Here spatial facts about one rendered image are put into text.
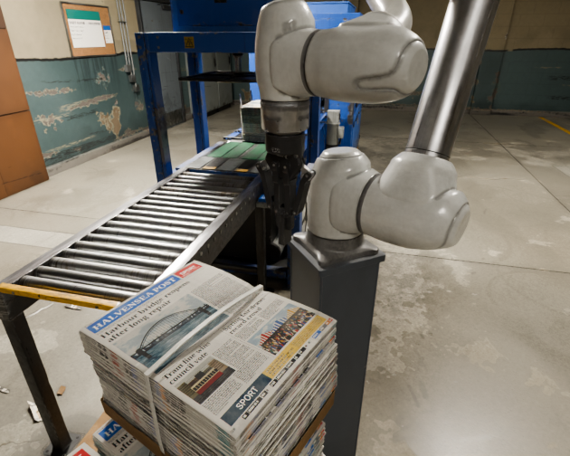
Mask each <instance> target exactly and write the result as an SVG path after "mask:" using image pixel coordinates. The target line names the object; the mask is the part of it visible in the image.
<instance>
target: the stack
mask: <svg viewBox="0 0 570 456"><path fill-rule="evenodd" d="M325 425H326V423H324V422H323V421H322V422H321V423H320V425H319V426H318V428H317V430H316V431H315V432H314V433H313V435H312V436H311V438H310V439H309V441H308V442H307V444H306V445H305V447H304V448H303V450H302V451H301V453H300V454H299V456H326V455H325V454H323V451H322V450H323V449H324V446H323V443H324V440H325V438H324V436H325V435H326V432H325V429H326V428H325ZM92 436H93V437H92V440H93V441H94V444H93V445H94V446H95V447H96V448H97V452H95V451H94V450H93V449H92V448H91V447H90V446H89V445H88V444H86V443H85V442H84V443H83V444H82V445H80V446H79V447H78V448H76V449H75V450H74V451H72V452H71V453H70V454H68V455H67V456H156V455H155V454H154V453H153V452H152V451H150V450H149V449H148V448H147V447H146V446H144V445H143V444H142V443H141V442H139V441H138V440H137V439H136V438H134V437H133V436H132V435H131V434H130V433H128V432H127V431H126V430H125V429H123V428H122V427H121V426H120V425H119V424H117V423H116V422H115V421H114V420H112V419H111V418H110V419H109V420H108V421H107V422H106V423H104V424H103V425H102V426H101V427H100V428H99V429H98V430H97V431H96V432H95V433H93V434H92Z"/></svg>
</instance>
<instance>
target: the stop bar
mask: <svg viewBox="0 0 570 456"><path fill-rule="evenodd" d="M0 292H2V293H7V294H13V295H18V296H23V297H28V298H34V299H44V300H49V301H54V302H60V303H65V304H71V305H76V306H81V307H86V308H92V309H102V310H107V311H109V310H111V309H113V308H115V307H116V306H118V304H120V303H121V302H118V301H113V300H107V299H97V298H92V297H86V296H81V295H74V294H69V293H63V292H58V291H52V290H42V289H36V288H31V287H25V286H20V285H14V284H9V283H1V284H0Z"/></svg>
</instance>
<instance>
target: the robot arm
mask: <svg viewBox="0 0 570 456"><path fill-rule="evenodd" d="M366 1H367V3H368V5H369V7H370V8H371V10H372V12H369V13H367V14H364V15H362V16H359V17H357V18H355V19H352V20H349V21H346V22H344V23H341V24H340V25H339V26H338V27H335V28H331V29H316V26H315V19H314V17H313V14H312V13H311V11H310V9H309V6H308V5H307V3H306V2H305V1H303V0H275V1H272V2H269V3H268V4H266V5H265V6H263V7H262V8H261V11H260V14H259V18H258V23H257V28H256V36H255V53H254V58H255V74H256V81H257V84H258V87H259V91H260V97H261V101H260V105H261V128H262V129H263V130H265V149H266V151H267V154H266V157H265V159H264V160H263V161H261V162H259V163H257V164H256V168H257V170H258V171H259V173H260V176H261V183H262V187H263V192H264V195H265V199H266V204H267V207H268V208H269V209H272V210H273V211H274V212H275V214H276V226H277V227H278V233H279V244H281V245H286V244H287V243H288V242H290V241H291V229H293V228H294V220H295V216H296V215H298V214H300V213H301V212H303V209H304V206H305V203H306V199H307V217H308V230H307V231H306V232H300V233H294V234H293V240H294V241H295V242H298V243H299V244H300V245H301V246H302V247H303V248H304V249H305V250H306V251H307V252H308V253H310V254H311V255H312V256H313V257H314V258H315V259H316V261H317V263H318V265H319V266H320V267H328V266H330V265H332V264H334V263H337V262H341V261H348V260H352V259H355V258H359V257H363V256H367V255H377V254H378V250H379V249H378V247H377V246H376V245H374V244H372V243H370V242H368V241H367V240H366V239H365V238H364V234H366V235H369V236H371V237H373V238H375V239H377V240H379V241H382V242H387V243H390V244H392V245H396V246H399V247H403V248H406V249H415V250H439V249H445V248H450V247H452V246H454V245H456V244H457V243H458V241H459V240H460V239H461V237H462V235H463V234H464V232H465V230H466V227H467V225H468V222H469V219H470V207H469V201H468V199H467V197H466V195H465V194H464V193H463V192H462V191H458V190H457V177H458V174H457V172H456V169H455V167H454V165H453V163H452V162H450V157H451V152H452V150H453V147H454V144H455V140H456V137H457V135H458V132H459V129H460V125H461V121H462V118H463V115H464V111H465V109H466V106H467V103H468V100H469V97H470V92H471V89H472V86H473V83H474V80H475V77H476V74H477V71H478V68H479V66H480V62H481V59H482V56H483V53H484V50H485V47H486V44H487V41H488V39H489V33H490V30H491V27H492V25H493V22H494V18H495V15H496V12H497V10H498V7H499V1H500V0H450V2H449V4H448V8H447V11H446V15H445V17H444V20H443V24H442V28H441V32H440V35H439V38H438V42H437V44H436V47H435V51H434V54H433V57H432V62H431V66H430V69H429V71H428V75H427V78H426V81H425V84H424V87H423V93H422V96H421V99H420V102H419V105H418V109H417V111H416V114H415V118H414V121H413V126H412V129H411V133H410V136H409V138H408V142H407V145H406V148H405V151H404V152H401V153H400V154H398V155H397V156H395V157H394V158H393V159H392V160H391V162H390V164H389V165H388V167H387V168H386V170H385V171H384V173H383V174H380V173H378V172H377V171H375V170H374V169H373V168H371V162H370V160H369V159H368V157H367V156H366V155H365V154H364V153H363V152H361V151H360V150H358V149H357V148H354V147H332V148H328V149H326V150H324V151H323V152H322V153H321V155H320V156H319V157H318V158H317V160H316V162H315V164H314V166H313V167H312V170H310V169H309V168H308V167H307V166H306V165H305V164H306V162H305V159H304V156H303V153H304V149H305V130H307V129H308V128H309V105H310V101H309V97H322V98H327V99H329V100H335V101H341V102H348V103H358V104H381V103H388V102H393V101H397V100H401V99H403V98H405V97H407V96H409V95H411V94H412V93H413V92H414V91H415V90H416V89H417V88H418V87H419V86H420V84H421V83H422V81H423V78H424V76H425V73H426V71H427V66H428V60H429V59H428V52H427V50H426V47H425V44H424V42H423V40H422V39H421V38H420V37H419V36H418V35H417V34H416V33H414V32H412V31H411V29H412V24H413V16H412V12H411V9H410V7H409V5H408V4H407V2H406V1H405V0H366ZM300 171H301V176H300V177H301V180H300V182H299V188H298V192H297V195H296V182H297V180H298V174H299V172H300ZM271 172H272V173H271ZM307 196H308V197H307Z"/></svg>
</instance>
